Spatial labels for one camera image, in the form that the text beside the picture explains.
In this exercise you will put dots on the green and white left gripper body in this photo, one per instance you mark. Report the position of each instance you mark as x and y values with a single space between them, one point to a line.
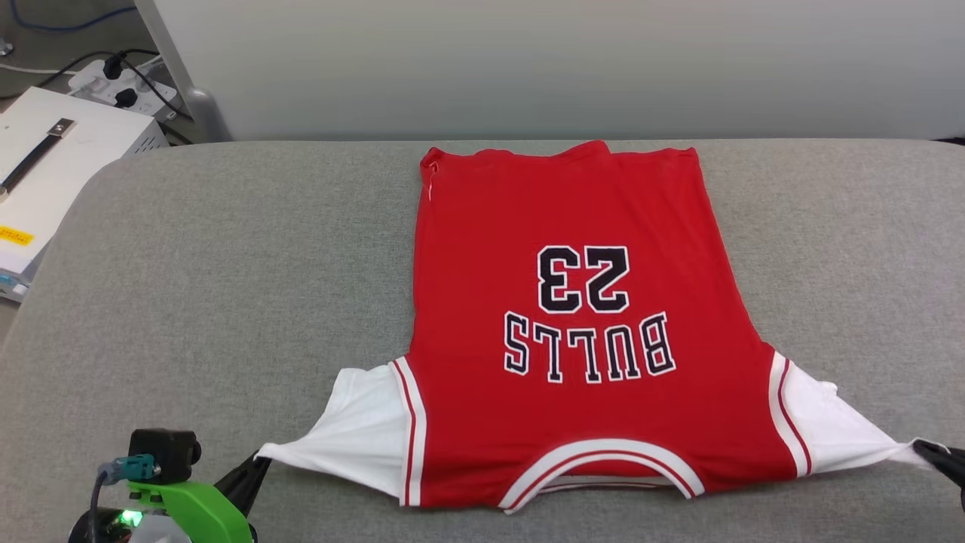
200 509

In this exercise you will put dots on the white partition panel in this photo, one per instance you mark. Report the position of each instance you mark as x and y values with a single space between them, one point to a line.
528 68

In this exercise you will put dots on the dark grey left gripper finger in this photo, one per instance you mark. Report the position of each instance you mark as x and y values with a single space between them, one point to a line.
237 479
247 498

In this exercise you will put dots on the red and white basketball jersey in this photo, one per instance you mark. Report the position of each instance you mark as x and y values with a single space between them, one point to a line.
490 226

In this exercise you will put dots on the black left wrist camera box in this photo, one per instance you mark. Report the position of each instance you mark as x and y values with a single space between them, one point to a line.
170 452

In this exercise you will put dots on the black power plug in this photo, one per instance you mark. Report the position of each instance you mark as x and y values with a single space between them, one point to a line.
113 66
126 98

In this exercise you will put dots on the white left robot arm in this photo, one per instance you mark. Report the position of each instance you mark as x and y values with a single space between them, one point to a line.
105 529

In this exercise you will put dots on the white power strip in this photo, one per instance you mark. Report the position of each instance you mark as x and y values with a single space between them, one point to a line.
154 94

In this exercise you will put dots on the grey partition foot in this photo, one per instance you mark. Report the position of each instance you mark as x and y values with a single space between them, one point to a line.
207 117

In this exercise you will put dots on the white equipment case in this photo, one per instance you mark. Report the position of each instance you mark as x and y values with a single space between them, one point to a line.
83 166

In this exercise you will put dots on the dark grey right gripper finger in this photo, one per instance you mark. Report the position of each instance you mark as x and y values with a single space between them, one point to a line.
946 452
951 473

